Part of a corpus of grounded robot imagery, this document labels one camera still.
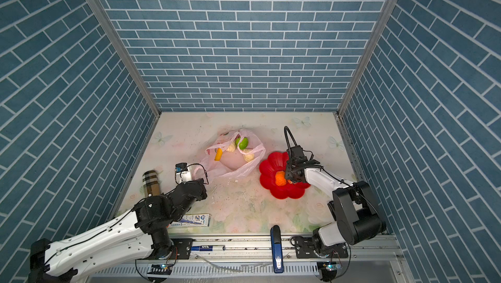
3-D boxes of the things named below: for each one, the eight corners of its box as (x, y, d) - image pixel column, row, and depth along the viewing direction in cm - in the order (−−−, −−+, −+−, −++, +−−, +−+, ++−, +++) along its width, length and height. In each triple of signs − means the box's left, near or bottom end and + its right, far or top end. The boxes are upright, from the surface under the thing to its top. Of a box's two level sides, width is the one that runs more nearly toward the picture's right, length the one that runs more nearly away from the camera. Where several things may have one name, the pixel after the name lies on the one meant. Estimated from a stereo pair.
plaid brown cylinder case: (147, 199, 88) (143, 196, 85) (145, 176, 96) (142, 172, 93) (160, 194, 90) (157, 191, 87) (157, 171, 97) (154, 168, 94)
